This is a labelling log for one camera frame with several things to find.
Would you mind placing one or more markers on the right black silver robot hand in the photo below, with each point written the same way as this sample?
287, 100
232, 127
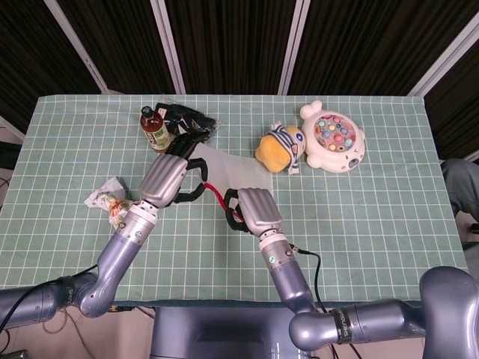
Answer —
260, 211

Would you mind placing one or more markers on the brown tea drink bottle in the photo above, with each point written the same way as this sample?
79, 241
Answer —
155, 131

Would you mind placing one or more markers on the black pleated curtain panel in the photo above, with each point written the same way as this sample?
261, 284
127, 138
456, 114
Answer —
22, 56
456, 112
232, 45
119, 45
374, 37

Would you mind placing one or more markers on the white seal fishing game toy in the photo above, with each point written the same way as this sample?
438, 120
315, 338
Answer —
337, 138

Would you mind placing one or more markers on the blue-grey robot torso base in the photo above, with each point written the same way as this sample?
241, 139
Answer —
221, 333

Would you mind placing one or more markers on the yellow plush toy striped hat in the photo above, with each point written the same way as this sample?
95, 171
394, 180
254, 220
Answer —
275, 153

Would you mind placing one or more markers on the person leg in dark trousers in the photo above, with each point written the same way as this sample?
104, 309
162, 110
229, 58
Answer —
462, 187

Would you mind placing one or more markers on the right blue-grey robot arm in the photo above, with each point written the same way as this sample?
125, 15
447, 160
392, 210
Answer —
292, 288

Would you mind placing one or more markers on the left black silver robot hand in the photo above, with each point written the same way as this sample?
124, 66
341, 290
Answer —
162, 179

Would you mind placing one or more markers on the white frame post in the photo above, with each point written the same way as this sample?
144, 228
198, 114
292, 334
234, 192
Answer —
445, 63
168, 45
294, 45
77, 45

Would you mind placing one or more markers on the green white checked tablecloth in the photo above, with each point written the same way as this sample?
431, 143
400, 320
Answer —
355, 232

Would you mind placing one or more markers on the clear zipper pouch red trim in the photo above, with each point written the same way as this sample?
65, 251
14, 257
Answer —
239, 172

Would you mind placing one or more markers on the crumpled nut snack packet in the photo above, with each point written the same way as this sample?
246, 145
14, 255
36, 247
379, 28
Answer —
106, 200

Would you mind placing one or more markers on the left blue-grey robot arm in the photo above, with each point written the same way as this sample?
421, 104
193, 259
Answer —
112, 261

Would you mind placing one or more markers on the black packaged item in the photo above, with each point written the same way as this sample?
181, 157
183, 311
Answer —
202, 121

